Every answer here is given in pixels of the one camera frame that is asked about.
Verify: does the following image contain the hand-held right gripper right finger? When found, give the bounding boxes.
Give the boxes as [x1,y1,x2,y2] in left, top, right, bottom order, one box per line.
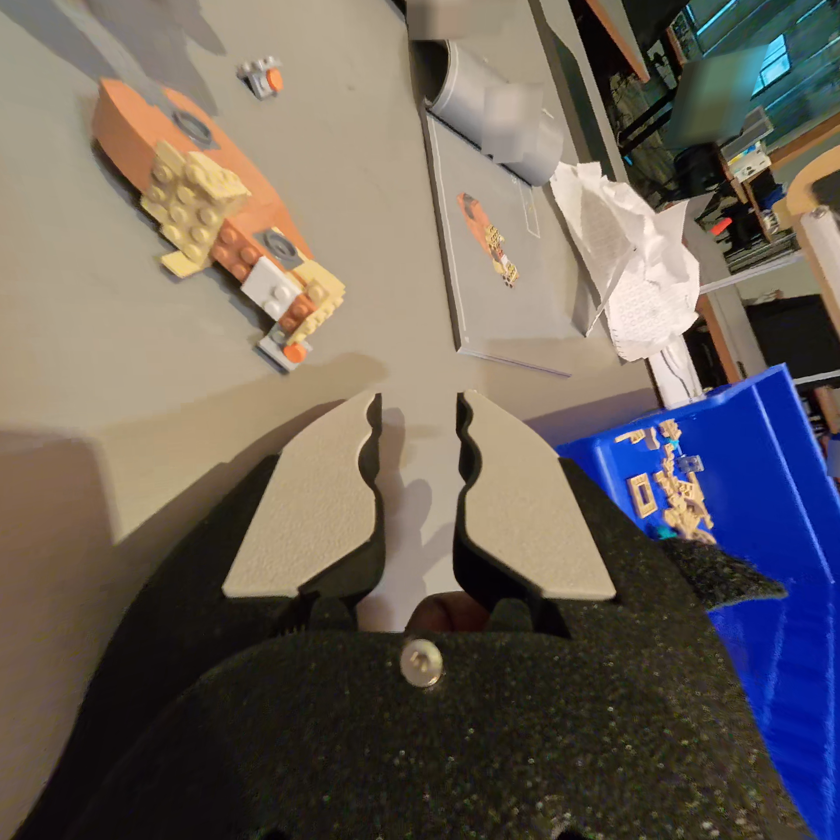
[453,390,619,603]

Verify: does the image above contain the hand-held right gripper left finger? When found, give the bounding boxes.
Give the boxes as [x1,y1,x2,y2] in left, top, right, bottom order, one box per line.
[222,391,388,605]

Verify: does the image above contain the blue plastic bin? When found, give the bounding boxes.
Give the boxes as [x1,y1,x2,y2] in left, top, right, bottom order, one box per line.
[556,363,840,840]

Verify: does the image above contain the orange brick ship model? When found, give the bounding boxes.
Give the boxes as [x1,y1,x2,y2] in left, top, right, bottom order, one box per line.
[91,77,347,375]

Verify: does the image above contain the grey desk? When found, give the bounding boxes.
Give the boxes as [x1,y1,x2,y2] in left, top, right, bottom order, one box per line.
[0,0,657,840]

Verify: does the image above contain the pile of tan bricks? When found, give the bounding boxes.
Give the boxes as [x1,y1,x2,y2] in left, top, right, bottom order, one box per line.
[613,420,718,546]

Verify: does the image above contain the grey instruction board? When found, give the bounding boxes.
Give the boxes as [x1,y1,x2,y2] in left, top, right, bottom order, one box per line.
[420,108,595,378]

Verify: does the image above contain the crumpled white paper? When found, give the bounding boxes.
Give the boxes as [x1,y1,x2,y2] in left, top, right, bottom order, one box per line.
[550,161,702,363]

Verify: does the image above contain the tan wooden chair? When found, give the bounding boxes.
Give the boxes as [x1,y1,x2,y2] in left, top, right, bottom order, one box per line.
[784,147,840,316]

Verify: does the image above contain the grey cylinder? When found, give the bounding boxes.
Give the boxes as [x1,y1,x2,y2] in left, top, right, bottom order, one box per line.
[423,39,565,188]

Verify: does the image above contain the grey and orange brick piece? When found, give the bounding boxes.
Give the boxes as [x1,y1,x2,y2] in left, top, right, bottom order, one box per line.
[236,56,284,101]

